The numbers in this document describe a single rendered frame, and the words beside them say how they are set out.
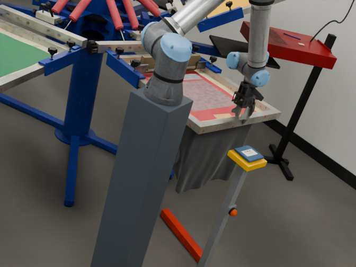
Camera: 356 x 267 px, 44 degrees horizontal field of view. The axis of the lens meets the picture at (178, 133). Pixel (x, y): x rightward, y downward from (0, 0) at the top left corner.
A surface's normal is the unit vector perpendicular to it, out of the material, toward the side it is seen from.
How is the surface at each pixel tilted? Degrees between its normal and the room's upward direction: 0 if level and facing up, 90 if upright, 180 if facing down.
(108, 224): 90
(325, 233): 0
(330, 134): 90
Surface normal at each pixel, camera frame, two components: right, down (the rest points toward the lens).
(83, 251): 0.25, -0.83
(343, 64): -0.76, 0.14
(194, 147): 0.60, 0.55
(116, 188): -0.53, 0.30
